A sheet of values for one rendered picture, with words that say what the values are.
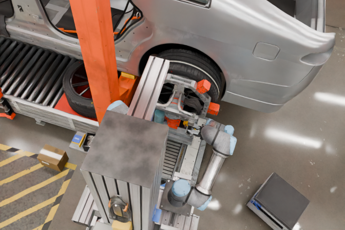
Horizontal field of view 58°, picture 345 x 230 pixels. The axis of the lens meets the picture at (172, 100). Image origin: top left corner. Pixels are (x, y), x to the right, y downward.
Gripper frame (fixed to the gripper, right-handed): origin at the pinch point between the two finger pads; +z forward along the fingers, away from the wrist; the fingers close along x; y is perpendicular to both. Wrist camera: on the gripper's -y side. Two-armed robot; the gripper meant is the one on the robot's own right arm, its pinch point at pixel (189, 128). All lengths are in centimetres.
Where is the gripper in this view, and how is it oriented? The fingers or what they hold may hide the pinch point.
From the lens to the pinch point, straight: 254.4
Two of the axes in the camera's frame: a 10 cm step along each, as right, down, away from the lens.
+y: 0.8, -5.6, -8.3
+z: -9.5, -2.8, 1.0
